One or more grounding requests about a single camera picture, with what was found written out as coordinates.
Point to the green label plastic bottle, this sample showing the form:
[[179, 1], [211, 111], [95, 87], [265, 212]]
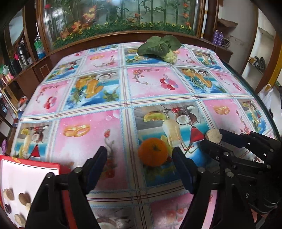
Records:
[[39, 47]]

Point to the purple spray bottle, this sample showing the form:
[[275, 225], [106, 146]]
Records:
[[219, 39], [215, 37]]

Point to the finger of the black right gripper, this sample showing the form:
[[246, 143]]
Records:
[[239, 141], [216, 152]]

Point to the brown kiwi fruit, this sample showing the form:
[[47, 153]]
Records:
[[24, 198], [8, 194]]

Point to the floral fruit print tablecloth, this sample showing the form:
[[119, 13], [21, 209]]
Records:
[[117, 99]]

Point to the person right hand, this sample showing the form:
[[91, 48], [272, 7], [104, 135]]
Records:
[[258, 218]]

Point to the green leafy vegetable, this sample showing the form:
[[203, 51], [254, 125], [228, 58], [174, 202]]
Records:
[[162, 47]]

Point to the red white shallow box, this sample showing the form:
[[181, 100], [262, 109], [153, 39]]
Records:
[[24, 176]]

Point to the black thermos flask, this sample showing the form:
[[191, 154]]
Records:
[[22, 55]]

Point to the dark red jujube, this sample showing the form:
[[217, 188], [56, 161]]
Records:
[[8, 208]]

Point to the white plastic bag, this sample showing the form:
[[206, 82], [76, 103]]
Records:
[[265, 95]]

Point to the orange mandarin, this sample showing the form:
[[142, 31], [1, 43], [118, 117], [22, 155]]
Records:
[[153, 152]]

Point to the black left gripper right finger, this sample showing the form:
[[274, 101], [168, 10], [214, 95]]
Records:
[[231, 209]]

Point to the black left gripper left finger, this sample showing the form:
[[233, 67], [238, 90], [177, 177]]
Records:
[[61, 200]]

